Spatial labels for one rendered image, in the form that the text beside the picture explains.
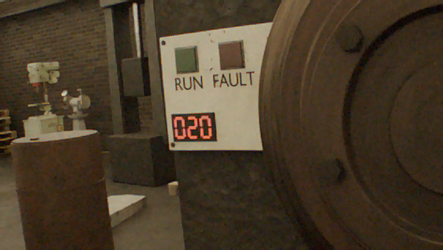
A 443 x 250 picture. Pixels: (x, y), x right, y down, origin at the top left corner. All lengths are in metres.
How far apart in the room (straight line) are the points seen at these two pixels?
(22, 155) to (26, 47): 7.58
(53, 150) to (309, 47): 2.73
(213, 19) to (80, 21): 8.83
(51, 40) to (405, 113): 9.84
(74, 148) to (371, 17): 2.85
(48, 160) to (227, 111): 2.49
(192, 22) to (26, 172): 2.56
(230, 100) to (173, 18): 0.17
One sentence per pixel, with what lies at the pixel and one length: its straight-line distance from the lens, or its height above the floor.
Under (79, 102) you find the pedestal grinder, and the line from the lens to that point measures 9.10.
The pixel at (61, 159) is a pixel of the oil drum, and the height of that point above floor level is 0.76.
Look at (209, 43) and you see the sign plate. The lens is 0.81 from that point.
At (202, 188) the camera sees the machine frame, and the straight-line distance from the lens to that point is 0.87.
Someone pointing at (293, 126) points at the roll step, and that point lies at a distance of 0.58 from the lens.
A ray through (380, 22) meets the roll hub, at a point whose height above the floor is 1.21.
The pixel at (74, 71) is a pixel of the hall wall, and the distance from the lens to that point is 9.75.
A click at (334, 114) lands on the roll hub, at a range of 0.49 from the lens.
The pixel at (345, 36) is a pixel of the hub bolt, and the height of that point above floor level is 1.20.
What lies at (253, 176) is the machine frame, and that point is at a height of 1.02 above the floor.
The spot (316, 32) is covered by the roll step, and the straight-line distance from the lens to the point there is 0.57.
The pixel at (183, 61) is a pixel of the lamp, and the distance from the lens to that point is 0.83.
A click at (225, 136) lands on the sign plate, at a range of 0.80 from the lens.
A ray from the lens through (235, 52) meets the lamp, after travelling 0.78.
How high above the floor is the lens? 1.18
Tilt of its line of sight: 6 degrees down
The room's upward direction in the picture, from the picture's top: 5 degrees counter-clockwise
